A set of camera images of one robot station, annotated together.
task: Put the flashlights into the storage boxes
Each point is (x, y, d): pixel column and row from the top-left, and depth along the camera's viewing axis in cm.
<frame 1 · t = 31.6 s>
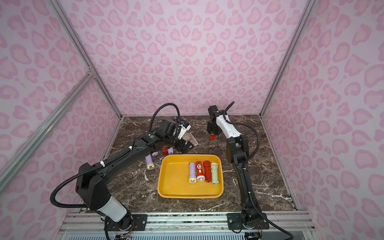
left hand: (188, 141, 81), fingers open
right hand: (212, 131, 106), fingers open
yellow plastic tray: (173, 177, 90), on the table
pale green flashlight: (214, 172, 88), point 4 cm above the table
plain red flashlight right: (207, 170, 90), point 3 cm above the table
red white flashlight emblem: (200, 177, 86), point 4 cm above the table
purple flashlight right group: (192, 178, 86), point 4 cm above the table
red white flashlight: (212, 137, 104), point 5 cm above the table
purple flashlight near calculator: (170, 150, 96), point 5 cm above the table

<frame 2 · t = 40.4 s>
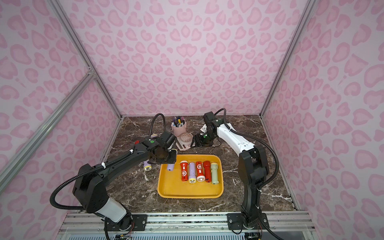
left hand: (175, 159, 83), fingers open
right hand: (196, 145, 86), fingers open
red white flashlight: (184, 170, 89), point 4 cm above the table
purple flashlight near calculator: (170, 167, 80), point 13 cm above the table
pink metal pen bucket: (180, 131, 104), point 7 cm above the table
beige tape roll: (186, 138, 106), point 3 cm above the table
the other named things where they were.

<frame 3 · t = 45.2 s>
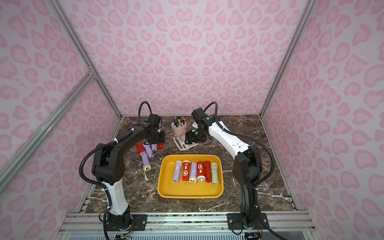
left hand: (164, 139, 96), fingers open
right hand: (190, 141, 86), fingers open
purple flashlight near calculator: (178, 164, 92), point 3 cm above the table
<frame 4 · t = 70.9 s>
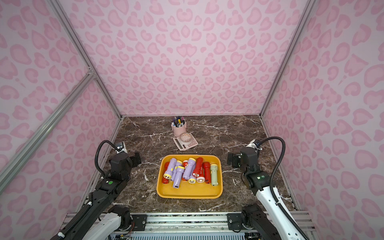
left hand: (128, 151, 81), fingers open
right hand: (237, 153, 79), fingers open
purple flashlight near calculator: (178, 163, 92), point 4 cm above the table
red flashlight between purple: (164, 180, 85), point 4 cm above the table
